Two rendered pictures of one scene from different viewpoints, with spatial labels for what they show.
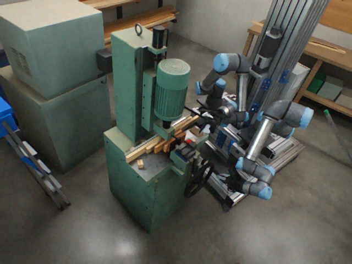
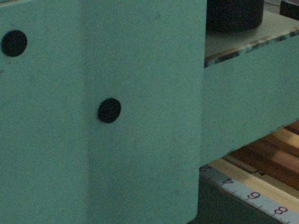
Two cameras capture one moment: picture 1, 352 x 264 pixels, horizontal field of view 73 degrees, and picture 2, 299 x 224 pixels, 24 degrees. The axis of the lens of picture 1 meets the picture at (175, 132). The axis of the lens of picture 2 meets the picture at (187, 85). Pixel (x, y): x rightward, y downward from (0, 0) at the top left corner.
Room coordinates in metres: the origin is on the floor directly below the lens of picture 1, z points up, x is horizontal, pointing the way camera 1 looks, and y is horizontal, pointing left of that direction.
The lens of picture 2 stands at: (1.08, 0.48, 1.18)
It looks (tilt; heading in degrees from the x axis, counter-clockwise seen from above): 24 degrees down; 278
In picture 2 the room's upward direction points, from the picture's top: 2 degrees clockwise
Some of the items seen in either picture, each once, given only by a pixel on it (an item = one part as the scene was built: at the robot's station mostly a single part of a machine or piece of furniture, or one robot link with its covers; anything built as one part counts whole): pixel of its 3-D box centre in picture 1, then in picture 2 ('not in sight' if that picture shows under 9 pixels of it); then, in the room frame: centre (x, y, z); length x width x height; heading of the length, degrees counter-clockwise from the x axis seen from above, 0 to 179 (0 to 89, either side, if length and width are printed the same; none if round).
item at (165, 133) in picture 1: (163, 130); (194, 94); (1.13, 0.08, 0.99); 0.14 x 0.07 x 0.09; 53
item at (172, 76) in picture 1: (171, 91); not in sight; (1.12, 0.07, 1.32); 0.18 x 0.18 x 0.31
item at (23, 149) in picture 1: (31, 165); not in sight; (0.94, 0.99, 0.58); 0.27 x 0.25 x 1.16; 147
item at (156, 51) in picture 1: (157, 43); not in sight; (1.20, 0.18, 1.54); 0.08 x 0.08 x 0.17; 53
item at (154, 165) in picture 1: (174, 153); not in sight; (1.05, -0.02, 0.87); 0.61 x 0.30 x 0.06; 143
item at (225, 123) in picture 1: (226, 119); not in sight; (1.35, -0.35, 1.00); 0.11 x 0.08 x 0.11; 114
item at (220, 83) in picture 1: (217, 87); not in sight; (1.77, -0.28, 0.98); 0.13 x 0.12 x 0.14; 114
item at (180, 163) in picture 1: (184, 157); not in sight; (1.00, -0.08, 0.92); 0.15 x 0.13 x 0.09; 143
